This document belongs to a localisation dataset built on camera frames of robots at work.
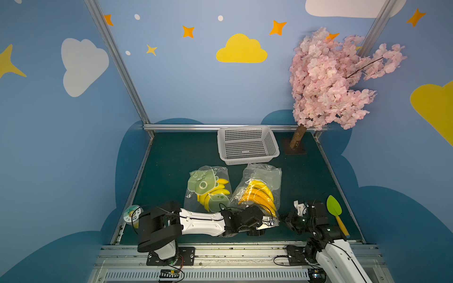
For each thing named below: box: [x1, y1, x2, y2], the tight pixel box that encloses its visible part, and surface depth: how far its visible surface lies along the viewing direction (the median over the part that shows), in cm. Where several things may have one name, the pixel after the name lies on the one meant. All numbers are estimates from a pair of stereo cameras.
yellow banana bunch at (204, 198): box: [197, 178, 231, 212], surface depth 93 cm
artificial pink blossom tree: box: [289, 27, 407, 150], surface depth 72 cm
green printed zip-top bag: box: [183, 165, 233, 213], surface depth 95 cm
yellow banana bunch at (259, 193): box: [238, 180, 277, 217], surface depth 90 cm
